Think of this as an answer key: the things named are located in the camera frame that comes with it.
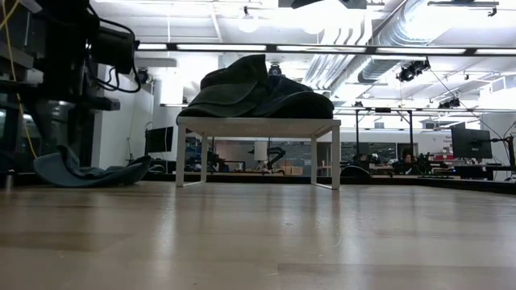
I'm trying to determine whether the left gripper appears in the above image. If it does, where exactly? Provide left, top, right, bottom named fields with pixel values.
left=34, top=75, right=122, bottom=168

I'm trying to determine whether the silver ventilation duct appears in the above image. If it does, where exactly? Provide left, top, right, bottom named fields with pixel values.
left=356, top=0, right=435, bottom=84

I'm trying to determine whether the long ceiling light strip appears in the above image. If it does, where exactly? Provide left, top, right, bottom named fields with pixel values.
left=136, top=42, right=516, bottom=57

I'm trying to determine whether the black truss stand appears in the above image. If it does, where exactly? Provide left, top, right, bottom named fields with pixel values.
left=353, top=106, right=415, bottom=164

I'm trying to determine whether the blue denim baseball cap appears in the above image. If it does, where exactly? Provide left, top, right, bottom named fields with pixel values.
left=253, top=75, right=335, bottom=120
left=33, top=143, right=153, bottom=189

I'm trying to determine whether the yellow cable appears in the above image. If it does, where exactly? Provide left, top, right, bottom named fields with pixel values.
left=0, top=0, right=38, bottom=159

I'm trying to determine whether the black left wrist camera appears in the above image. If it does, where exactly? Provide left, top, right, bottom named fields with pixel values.
left=90, top=26, right=137, bottom=77

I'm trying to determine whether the white metal shelf riser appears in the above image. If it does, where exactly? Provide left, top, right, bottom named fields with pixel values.
left=176, top=116, right=342, bottom=191

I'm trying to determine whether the black aluminium table frame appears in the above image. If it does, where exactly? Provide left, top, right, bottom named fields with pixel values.
left=139, top=171, right=516, bottom=196

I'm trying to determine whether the black computer monitor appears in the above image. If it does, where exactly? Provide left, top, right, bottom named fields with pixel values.
left=144, top=126, right=177, bottom=155
left=450, top=126, right=493, bottom=160

